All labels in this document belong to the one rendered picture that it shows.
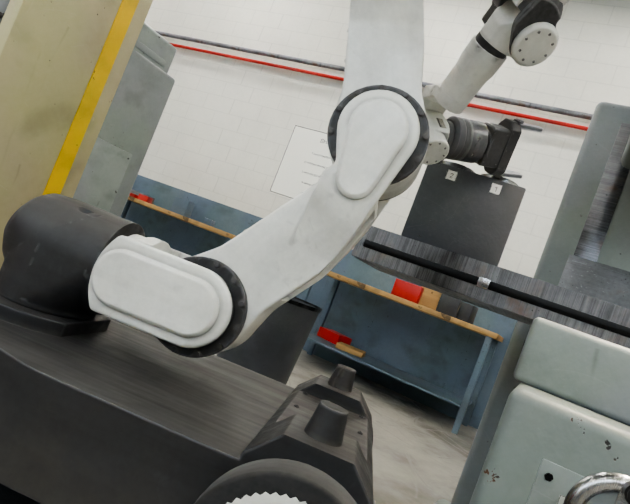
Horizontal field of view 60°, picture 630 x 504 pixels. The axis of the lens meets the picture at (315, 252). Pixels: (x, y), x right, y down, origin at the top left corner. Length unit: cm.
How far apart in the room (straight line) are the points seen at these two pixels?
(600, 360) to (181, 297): 69
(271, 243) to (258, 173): 586
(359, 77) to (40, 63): 130
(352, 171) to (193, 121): 673
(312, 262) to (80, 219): 35
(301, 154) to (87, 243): 569
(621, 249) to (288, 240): 113
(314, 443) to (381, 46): 55
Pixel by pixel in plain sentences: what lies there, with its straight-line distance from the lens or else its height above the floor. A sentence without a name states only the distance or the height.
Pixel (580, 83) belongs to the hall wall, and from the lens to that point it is 614.
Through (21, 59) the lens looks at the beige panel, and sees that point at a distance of 191.
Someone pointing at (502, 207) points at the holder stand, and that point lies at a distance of 126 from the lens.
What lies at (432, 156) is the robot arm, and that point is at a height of 109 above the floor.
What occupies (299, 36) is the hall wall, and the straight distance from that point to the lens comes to 718.
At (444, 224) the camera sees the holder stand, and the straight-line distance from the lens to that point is 125.
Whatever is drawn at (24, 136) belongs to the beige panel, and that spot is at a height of 86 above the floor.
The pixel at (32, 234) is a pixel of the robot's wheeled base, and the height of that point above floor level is 69.
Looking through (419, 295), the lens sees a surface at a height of 96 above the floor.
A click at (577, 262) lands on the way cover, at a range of 168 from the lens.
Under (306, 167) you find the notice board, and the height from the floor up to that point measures 192.
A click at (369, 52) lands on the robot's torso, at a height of 111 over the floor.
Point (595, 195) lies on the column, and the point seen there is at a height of 128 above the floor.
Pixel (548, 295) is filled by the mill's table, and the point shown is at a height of 91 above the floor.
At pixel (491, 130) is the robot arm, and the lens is 121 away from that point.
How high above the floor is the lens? 78
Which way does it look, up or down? 2 degrees up
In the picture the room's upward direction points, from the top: 21 degrees clockwise
